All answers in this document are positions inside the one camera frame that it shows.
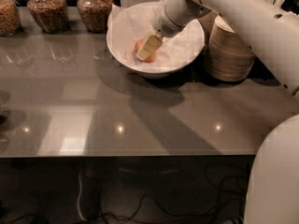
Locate red orange apple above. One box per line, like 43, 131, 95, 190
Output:
135, 38, 157, 63

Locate right glass snack jar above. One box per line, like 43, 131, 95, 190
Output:
77, 0, 113, 34

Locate front stack of paper bowls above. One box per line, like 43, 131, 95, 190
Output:
204, 16, 255, 82

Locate white tissue paper liner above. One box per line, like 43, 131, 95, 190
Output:
107, 0, 205, 69

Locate black floor cables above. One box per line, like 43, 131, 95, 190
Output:
0, 161, 250, 224

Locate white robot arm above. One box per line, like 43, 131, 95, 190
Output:
136, 0, 299, 224

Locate left glass snack jar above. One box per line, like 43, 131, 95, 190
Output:
0, 0, 21, 36

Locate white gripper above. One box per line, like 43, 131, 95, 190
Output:
135, 0, 210, 61

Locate white floor cable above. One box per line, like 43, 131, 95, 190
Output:
76, 170, 89, 222

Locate stack of paper bowls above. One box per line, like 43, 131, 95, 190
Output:
204, 16, 255, 82
198, 12, 218, 44

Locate rear stack of paper bowls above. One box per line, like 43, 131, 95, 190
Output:
198, 12, 218, 44

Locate middle glass snack jar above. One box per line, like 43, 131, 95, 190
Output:
27, 0, 68, 34

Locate glass snack jar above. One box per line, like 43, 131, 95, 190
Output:
0, 0, 21, 36
27, 0, 68, 34
77, 0, 113, 34

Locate white bowl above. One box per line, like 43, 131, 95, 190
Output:
106, 1, 206, 80

